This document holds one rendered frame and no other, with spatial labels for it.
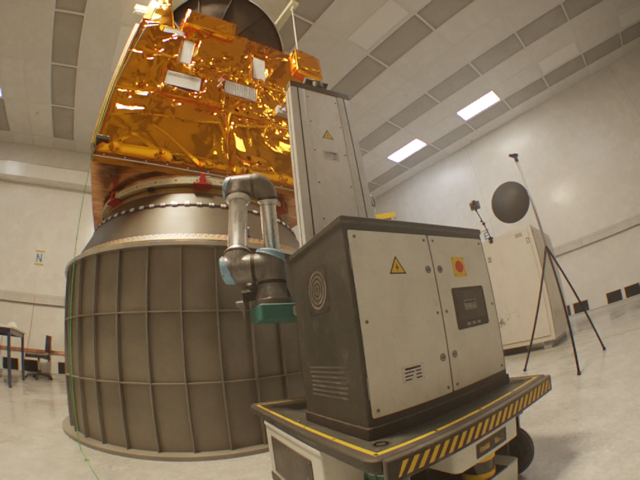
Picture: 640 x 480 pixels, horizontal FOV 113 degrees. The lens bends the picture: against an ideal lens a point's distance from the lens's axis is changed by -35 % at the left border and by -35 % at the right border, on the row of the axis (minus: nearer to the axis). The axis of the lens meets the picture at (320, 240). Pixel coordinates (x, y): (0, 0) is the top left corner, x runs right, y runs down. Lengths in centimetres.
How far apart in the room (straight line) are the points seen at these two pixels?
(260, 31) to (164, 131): 216
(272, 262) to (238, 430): 97
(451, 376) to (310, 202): 83
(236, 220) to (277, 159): 137
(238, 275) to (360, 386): 73
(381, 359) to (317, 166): 90
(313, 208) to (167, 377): 113
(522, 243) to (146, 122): 406
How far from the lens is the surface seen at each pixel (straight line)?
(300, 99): 160
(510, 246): 425
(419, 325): 82
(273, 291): 122
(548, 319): 412
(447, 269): 94
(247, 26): 415
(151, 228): 201
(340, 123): 162
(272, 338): 189
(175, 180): 229
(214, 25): 356
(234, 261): 128
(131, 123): 246
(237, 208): 143
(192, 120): 259
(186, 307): 177
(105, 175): 246
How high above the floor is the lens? 55
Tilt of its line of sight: 19 degrees up
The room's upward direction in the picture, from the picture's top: 7 degrees counter-clockwise
